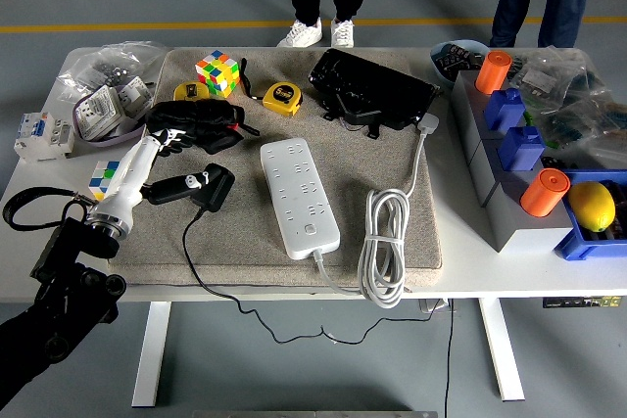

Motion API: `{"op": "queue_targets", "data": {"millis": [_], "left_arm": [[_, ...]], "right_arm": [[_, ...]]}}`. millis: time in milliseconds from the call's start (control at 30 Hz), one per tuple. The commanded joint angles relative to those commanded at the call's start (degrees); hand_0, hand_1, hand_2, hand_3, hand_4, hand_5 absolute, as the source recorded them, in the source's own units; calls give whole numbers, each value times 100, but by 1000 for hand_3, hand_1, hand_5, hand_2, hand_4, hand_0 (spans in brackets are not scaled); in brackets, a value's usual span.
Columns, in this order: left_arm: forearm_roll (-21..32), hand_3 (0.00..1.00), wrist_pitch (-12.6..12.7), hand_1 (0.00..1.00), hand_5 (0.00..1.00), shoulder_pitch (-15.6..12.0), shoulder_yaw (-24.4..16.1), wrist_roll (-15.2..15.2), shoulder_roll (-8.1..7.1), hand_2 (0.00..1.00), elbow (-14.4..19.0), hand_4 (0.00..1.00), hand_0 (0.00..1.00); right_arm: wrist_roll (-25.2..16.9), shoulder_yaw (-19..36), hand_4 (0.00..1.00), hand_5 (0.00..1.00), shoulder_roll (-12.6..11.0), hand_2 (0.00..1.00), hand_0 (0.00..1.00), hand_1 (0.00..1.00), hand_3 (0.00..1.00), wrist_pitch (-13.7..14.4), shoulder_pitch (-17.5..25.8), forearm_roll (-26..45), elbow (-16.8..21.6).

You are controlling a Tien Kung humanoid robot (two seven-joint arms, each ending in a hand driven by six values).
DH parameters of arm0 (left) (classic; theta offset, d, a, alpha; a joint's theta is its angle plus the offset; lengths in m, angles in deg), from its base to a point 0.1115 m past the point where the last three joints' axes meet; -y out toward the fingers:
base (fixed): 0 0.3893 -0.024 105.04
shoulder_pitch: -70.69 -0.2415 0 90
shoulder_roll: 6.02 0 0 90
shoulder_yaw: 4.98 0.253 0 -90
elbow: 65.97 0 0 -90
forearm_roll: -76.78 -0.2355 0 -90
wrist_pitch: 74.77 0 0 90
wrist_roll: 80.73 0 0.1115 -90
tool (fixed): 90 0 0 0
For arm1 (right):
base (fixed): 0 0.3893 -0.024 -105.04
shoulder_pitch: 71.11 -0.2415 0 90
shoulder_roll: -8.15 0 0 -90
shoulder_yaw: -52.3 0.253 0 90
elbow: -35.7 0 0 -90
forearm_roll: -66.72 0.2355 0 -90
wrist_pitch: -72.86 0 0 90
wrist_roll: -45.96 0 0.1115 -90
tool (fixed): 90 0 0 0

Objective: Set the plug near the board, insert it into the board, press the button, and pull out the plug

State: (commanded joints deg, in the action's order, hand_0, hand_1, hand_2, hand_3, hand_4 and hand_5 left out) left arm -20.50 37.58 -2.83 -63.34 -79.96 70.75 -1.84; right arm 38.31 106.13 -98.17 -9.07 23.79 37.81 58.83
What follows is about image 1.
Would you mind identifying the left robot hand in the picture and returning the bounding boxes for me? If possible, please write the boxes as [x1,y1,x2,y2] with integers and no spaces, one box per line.
[91,126,213,230]

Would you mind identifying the thin black adapter cord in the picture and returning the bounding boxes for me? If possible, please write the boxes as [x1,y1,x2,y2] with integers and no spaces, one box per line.
[181,207,442,346]

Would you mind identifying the black power adapter plug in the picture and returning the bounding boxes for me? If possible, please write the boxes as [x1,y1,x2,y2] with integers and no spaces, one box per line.
[189,162,236,213]

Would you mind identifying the white power strip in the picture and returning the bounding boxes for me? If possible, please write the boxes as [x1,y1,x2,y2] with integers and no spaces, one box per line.
[259,137,342,261]

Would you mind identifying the colourful puzzle cube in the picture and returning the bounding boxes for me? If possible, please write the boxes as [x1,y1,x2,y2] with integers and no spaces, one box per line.
[89,160,122,203]
[194,49,241,99]

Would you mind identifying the pale purple tray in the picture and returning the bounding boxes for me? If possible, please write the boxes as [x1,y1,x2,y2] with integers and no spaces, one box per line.
[72,89,151,149]

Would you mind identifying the black cloth pouch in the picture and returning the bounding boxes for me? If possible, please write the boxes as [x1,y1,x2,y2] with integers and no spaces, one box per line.
[144,98,261,155]

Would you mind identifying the white circuit breaker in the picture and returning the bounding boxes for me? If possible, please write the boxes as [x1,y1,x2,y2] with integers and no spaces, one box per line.
[13,111,75,163]

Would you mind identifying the yellow tape measure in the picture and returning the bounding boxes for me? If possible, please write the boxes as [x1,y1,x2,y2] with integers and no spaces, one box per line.
[173,80,210,102]
[238,57,304,118]

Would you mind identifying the clear bag of screws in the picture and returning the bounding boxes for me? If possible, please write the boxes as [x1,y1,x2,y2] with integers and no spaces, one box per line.
[56,40,170,101]

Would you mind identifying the white table leg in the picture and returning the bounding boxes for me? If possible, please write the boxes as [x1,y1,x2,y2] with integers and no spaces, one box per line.
[130,300,172,408]
[477,298,526,402]

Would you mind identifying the grey-brown mat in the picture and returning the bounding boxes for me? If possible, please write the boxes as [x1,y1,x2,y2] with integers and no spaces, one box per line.
[106,47,445,292]

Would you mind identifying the glossy black device box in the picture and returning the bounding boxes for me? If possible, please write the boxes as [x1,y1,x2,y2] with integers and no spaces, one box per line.
[307,48,442,140]

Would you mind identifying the light blue bowl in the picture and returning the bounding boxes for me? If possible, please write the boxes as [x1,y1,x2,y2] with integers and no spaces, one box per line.
[429,39,491,86]

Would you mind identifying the grey holder box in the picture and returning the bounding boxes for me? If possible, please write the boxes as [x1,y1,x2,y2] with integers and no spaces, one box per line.
[449,68,540,167]
[467,136,575,254]

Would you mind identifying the dark circuit boards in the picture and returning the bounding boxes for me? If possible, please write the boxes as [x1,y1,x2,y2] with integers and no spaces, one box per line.
[435,44,486,71]

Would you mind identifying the orange cylinder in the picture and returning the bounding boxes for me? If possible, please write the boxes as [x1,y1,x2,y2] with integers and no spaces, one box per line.
[474,49,513,96]
[519,166,572,218]

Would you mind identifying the blue peg block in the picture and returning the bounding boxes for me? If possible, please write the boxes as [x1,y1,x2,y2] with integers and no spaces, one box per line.
[497,124,547,173]
[483,87,528,134]

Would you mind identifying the clear bag of components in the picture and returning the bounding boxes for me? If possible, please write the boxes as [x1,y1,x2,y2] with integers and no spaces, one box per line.
[506,45,613,114]
[533,94,627,172]

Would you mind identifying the blue plastic bin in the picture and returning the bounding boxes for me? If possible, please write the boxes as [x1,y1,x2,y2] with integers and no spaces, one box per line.
[554,167,627,262]

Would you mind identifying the yellow lemon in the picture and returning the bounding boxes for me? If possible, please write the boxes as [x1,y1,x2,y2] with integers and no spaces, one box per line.
[566,180,617,233]

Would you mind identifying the black table control panel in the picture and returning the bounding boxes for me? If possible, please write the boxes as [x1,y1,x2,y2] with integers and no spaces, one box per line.
[541,295,623,310]

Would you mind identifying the white wall socket panel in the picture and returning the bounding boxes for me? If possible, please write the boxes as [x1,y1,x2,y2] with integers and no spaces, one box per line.
[117,75,156,118]
[76,84,123,141]

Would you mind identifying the white power strip cable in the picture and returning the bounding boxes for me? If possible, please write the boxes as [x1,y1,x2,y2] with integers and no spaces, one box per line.
[312,112,442,310]

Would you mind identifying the grey metal bracket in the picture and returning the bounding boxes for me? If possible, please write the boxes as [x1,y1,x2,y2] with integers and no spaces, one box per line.
[418,298,456,314]

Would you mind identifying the black hanging cable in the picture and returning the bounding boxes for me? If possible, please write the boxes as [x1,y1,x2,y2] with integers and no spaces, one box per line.
[443,298,457,418]

